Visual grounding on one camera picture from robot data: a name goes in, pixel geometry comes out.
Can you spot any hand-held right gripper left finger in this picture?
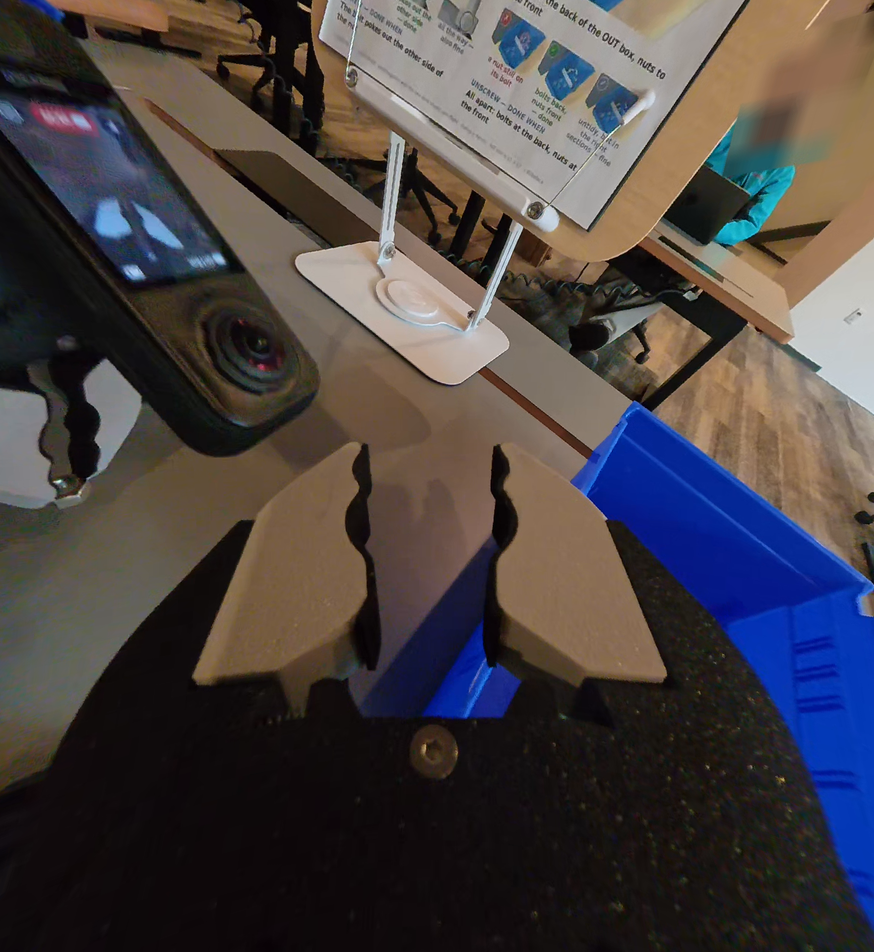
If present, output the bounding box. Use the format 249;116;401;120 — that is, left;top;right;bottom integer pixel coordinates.
191;442;381;709

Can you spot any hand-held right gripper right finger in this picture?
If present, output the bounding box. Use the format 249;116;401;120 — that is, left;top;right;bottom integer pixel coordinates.
482;442;669;690

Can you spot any blue plastic bin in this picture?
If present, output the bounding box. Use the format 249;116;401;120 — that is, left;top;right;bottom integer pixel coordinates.
359;402;874;952

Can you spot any grey office chair base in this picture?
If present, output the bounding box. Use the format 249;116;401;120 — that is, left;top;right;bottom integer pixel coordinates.
567;297;654;367

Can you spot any wooden board document stand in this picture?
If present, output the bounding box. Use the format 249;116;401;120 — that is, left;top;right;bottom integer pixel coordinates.
294;0;754;388

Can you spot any wood-edged office desk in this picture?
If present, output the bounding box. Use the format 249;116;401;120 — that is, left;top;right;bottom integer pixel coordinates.
608;223;795;412

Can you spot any black laptop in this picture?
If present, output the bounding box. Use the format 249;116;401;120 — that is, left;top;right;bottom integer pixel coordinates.
662;165;752;246

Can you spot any printed instruction sheet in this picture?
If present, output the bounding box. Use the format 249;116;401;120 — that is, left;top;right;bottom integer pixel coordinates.
318;0;749;232

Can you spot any black coiled cable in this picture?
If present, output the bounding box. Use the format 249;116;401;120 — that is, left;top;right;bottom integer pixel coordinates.
437;253;631;300

